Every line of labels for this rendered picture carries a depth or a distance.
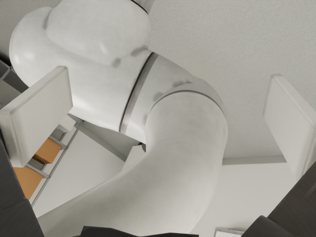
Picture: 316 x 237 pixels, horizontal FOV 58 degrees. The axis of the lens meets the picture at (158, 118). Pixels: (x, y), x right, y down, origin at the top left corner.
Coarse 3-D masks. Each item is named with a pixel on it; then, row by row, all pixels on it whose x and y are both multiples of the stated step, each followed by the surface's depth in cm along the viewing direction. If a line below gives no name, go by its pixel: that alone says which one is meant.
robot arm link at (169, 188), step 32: (192, 96) 32; (160, 128) 26; (192, 128) 25; (224, 128) 31; (160, 160) 19; (192, 160) 20; (96, 192) 16; (128, 192) 16; (160, 192) 17; (192, 192) 18; (64, 224) 14; (96, 224) 14; (128, 224) 15; (160, 224) 16; (192, 224) 18
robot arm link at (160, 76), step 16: (160, 64) 38; (176, 64) 41; (144, 80) 37; (160, 80) 37; (176, 80) 37; (192, 80) 39; (144, 96) 36; (160, 96) 36; (208, 96) 34; (128, 112) 37; (144, 112) 37; (224, 112) 35; (128, 128) 39; (144, 128) 38
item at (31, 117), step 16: (48, 80) 16; (64, 80) 18; (32, 96) 14; (48, 96) 16; (64, 96) 18; (0, 112) 13; (16, 112) 13; (32, 112) 14; (48, 112) 16; (64, 112) 18; (0, 128) 13; (16, 128) 13; (32, 128) 14; (48, 128) 16; (16, 144) 13; (32, 144) 14; (16, 160) 14
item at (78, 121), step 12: (0, 60) 367; (0, 72) 391; (12, 72) 378; (12, 84) 410; (24, 84) 394; (84, 120) 430; (60, 144) 402; (60, 156) 400; (36, 168) 375; (48, 180) 383
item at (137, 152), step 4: (140, 144) 446; (132, 148) 446; (136, 148) 436; (140, 148) 428; (132, 152) 438; (136, 152) 429; (140, 152) 421; (144, 152) 413; (128, 156) 439; (132, 156) 431; (136, 156) 422; (140, 156) 415; (128, 160) 431; (132, 160) 423; (136, 160) 415; (124, 164) 433; (128, 164) 424; (124, 168) 425
